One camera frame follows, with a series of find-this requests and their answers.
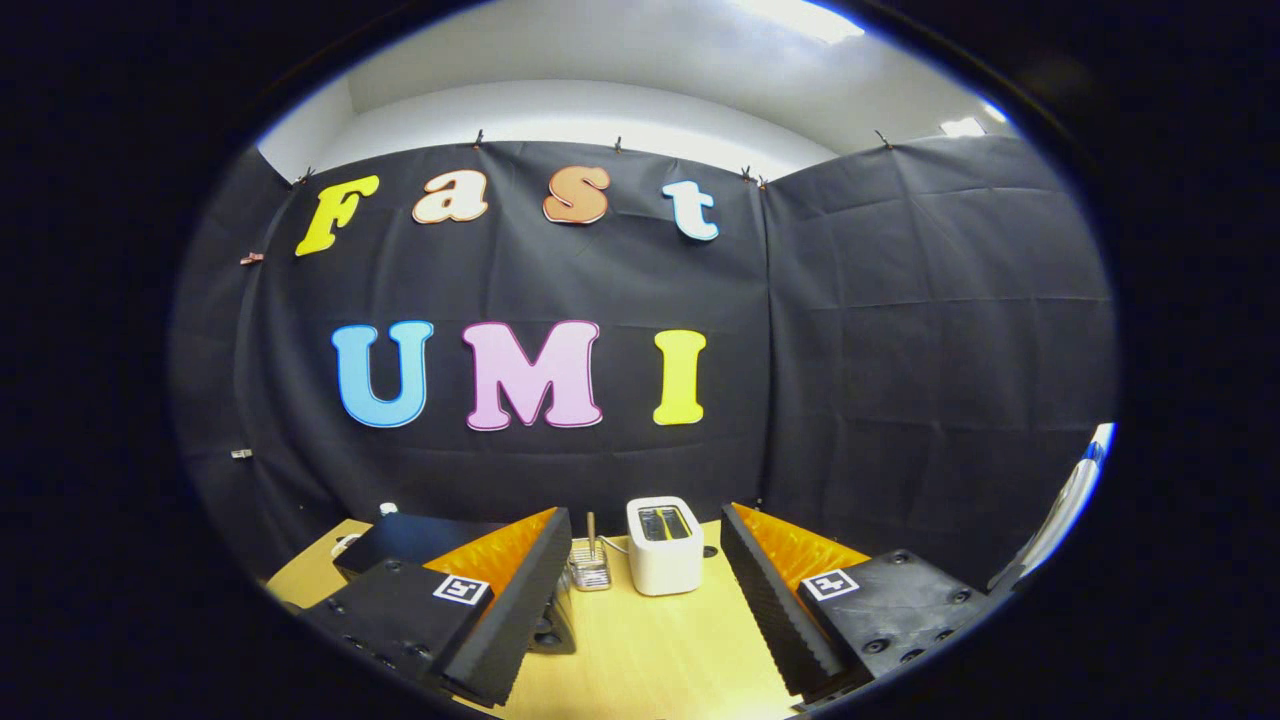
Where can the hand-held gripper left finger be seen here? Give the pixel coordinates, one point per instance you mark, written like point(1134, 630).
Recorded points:
point(520, 610)

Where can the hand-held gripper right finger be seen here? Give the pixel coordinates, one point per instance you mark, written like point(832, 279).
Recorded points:
point(770, 610)

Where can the black toaster oven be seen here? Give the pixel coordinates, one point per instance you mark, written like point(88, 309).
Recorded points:
point(420, 535)

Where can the white toaster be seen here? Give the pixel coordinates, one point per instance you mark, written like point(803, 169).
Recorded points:
point(665, 565)

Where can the wooden stick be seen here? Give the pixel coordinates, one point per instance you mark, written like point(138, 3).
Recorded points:
point(590, 530)

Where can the ceiling light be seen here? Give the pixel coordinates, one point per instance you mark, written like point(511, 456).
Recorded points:
point(962, 127)

